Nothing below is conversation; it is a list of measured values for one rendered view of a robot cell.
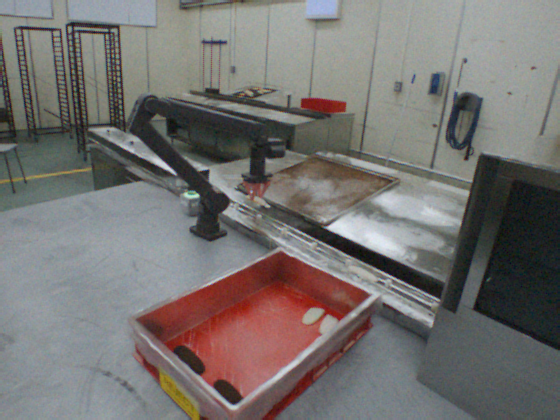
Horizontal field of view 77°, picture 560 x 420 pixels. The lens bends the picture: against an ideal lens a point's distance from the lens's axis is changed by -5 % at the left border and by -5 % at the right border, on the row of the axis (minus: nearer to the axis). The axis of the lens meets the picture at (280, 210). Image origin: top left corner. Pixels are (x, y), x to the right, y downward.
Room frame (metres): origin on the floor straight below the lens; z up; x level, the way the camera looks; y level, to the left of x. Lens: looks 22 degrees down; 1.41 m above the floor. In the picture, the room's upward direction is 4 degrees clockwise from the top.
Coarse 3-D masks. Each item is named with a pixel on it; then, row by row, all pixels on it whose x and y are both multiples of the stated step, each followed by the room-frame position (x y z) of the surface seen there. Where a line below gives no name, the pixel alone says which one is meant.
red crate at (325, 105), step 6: (306, 102) 5.05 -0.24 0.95; (312, 102) 4.98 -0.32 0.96; (318, 102) 4.92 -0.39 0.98; (324, 102) 4.85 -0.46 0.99; (330, 102) 4.80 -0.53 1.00; (336, 102) 4.86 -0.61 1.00; (342, 102) 4.97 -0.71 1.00; (306, 108) 5.04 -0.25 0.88; (312, 108) 4.98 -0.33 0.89; (318, 108) 4.91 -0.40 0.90; (324, 108) 4.85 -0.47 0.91; (330, 108) 4.79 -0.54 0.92; (336, 108) 4.88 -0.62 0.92; (342, 108) 4.98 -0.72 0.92
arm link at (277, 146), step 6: (264, 132) 1.27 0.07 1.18; (258, 138) 1.26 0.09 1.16; (264, 138) 1.27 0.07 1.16; (270, 138) 1.35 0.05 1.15; (270, 144) 1.31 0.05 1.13; (276, 144) 1.32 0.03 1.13; (282, 144) 1.33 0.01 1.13; (276, 150) 1.31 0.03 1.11; (282, 150) 1.32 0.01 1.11; (270, 156) 1.31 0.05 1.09; (276, 156) 1.31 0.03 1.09; (282, 156) 1.33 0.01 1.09
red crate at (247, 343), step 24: (264, 288) 0.87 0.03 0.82; (288, 288) 0.88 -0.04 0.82; (240, 312) 0.76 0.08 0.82; (264, 312) 0.77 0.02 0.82; (288, 312) 0.77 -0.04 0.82; (336, 312) 0.79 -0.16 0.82; (192, 336) 0.66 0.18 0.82; (216, 336) 0.67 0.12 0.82; (240, 336) 0.67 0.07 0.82; (264, 336) 0.68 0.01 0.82; (288, 336) 0.68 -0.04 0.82; (312, 336) 0.69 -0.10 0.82; (360, 336) 0.69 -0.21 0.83; (144, 360) 0.55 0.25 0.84; (216, 360) 0.59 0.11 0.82; (240, 360) 0.60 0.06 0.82; (264, 360) 0.60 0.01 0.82; (288, 360) 0.61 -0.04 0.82; (336, 360) 0.61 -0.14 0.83; (240, 384) 0.53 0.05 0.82
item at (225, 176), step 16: (240, 160) 2.27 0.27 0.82; (272, 160) 2.33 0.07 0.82; (288, 160) 2.36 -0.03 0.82; (224, 176) 1.91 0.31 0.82; (240, 176) 1.92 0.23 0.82; (224, 192) 1.66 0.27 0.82; (256, 208) 1.48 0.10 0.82; (272, 208) 1.49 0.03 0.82; (288, 224) 1.34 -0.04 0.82; (304, 224) 1.35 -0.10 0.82; (320, 240) 1.21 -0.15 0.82; (336, 240) 1.22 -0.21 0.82; (368, 256) 1.11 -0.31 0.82; (400, 272) 1.02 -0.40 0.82; (432, 288) 0.94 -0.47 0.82
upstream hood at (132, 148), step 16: (96, 128) 2.50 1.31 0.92; (112, 128) 2.54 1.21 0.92; (112, 144) 2.11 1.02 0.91; (128, 144) 2.08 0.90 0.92; (144, 144) 2.10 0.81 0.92; (144, 160) 1.79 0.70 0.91; (160, 160) 1.78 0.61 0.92; (160, 176) 1.67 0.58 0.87; (176, 176) 1.57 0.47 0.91; (208, 176) 1.68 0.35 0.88
